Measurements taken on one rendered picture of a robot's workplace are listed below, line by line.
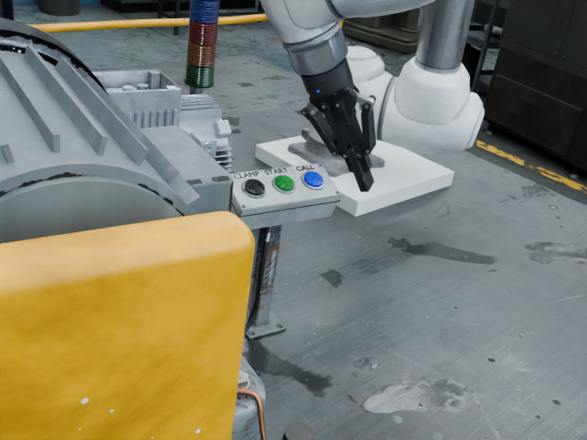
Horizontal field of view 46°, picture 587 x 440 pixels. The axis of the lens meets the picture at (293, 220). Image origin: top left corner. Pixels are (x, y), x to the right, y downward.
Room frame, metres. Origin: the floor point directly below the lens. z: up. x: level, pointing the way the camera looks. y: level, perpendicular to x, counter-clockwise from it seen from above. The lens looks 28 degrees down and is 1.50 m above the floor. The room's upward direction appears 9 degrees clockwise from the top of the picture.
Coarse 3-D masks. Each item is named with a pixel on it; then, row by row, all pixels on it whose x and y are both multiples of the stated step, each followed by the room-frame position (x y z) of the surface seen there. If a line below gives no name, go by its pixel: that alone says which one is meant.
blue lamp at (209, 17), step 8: (192, 0) 1.42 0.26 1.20; (200, 0) 1.41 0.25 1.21; (208, 0) 1.41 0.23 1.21; (216, 0) 1.43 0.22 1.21; (192, 8) 1.42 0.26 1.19; (200, 8) 1.41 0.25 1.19; (208, 8) 1.41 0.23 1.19; (216, 8) 1.43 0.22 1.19; (192, 16) 1.42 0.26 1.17; (200, 16) 1.41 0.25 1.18; (208, 16) 1.41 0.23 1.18; (216, 16) 1.43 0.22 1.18
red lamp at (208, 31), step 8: (192, 24) 1.42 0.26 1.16; (200, 24) 1.41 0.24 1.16; (208, 24) 1.41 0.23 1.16; (216, 24) 1.43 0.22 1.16; (192, 32) 1.42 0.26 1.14; (200, 32) 1.41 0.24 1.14; (208, 32) 1.42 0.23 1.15; (216, 32) 1.43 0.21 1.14; (192, 40) 1.41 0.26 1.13; (200, 40) 1.41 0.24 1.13; (208, 40) 1.42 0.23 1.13; (216, 40) 1.44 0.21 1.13
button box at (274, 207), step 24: (288, 168) 0.95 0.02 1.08; (312, 168) 0.97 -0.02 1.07; (240, 192) 0.88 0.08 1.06; (264, 192) 0.89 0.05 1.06; (288, 192) 0.90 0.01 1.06; (312, 192) 0.93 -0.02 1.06; (336, 192) 0.94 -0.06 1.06; (240, 216) 0.85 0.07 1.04; (264, 216) 0.87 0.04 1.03; (288, 216) 0.90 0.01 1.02; (312, 216) 0.93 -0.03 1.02
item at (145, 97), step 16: (112, 80) 1.08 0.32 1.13; (128, 80) 1.09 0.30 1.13; (144, 80) 1.11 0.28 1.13; (160, 80) 1.11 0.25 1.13; (112, 96) 0.98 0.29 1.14; (128, 96) 0.99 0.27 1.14; (144, 96) 1.01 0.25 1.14; (160, 96) 1.02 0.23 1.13; (176, 96) 1.04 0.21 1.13; (128, 112) 0.99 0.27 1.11; (144, 112) 1.01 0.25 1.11; (160, 112) 1.02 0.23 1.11; (176, 112) 1.04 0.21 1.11
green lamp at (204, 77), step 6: (186, 66) 1.43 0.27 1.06; (192, 66) 1.41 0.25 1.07; (198, 66) 1.41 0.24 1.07; (204, 66) 1.41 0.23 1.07; (210, 66) 1.42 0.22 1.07; (186, 72) 1.43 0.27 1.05; (192, 72) 1.41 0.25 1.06; (198, 72) 1.41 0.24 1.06; (204, 72) 1.41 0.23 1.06; (210, 72) 1.42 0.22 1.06; (186, 78) 1.42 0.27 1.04; (192, 78) 1.41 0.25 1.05; (198, 78) 1.41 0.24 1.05; (204, 78) 1.42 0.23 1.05; (210, 78) 1.42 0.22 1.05; (192, 84) 1.41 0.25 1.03; (198, 84) 1.41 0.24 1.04; (204, 84) 1.41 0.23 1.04; (210, 84) 1.42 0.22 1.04
